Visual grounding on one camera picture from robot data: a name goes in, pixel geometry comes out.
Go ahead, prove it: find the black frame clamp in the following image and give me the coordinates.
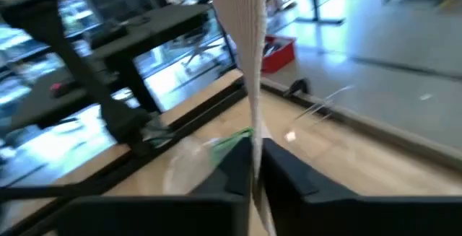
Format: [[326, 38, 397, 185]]
[[283, 78, 312, 98]]

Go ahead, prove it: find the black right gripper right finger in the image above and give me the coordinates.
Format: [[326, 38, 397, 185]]
[[261, 138, 462, 236]]

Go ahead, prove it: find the red plastic crate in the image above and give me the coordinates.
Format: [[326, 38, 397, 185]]
[[260, 35, 297, 74]]

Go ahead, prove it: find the white elastic bandage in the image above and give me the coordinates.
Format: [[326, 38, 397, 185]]
[[207, 0, 278, 236]]

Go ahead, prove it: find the large grey desk panel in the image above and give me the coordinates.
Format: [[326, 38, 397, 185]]
[[88, 3, 217, 62]]

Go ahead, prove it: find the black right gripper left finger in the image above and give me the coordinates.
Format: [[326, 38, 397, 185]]
[[57, 137, 253, 236]]

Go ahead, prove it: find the clear plastic container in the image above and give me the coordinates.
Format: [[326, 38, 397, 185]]
[[283, 84, 358, 150]]

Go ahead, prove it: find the clear plastic bag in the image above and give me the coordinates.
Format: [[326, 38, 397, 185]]
[[162, 136, 227, 196]]

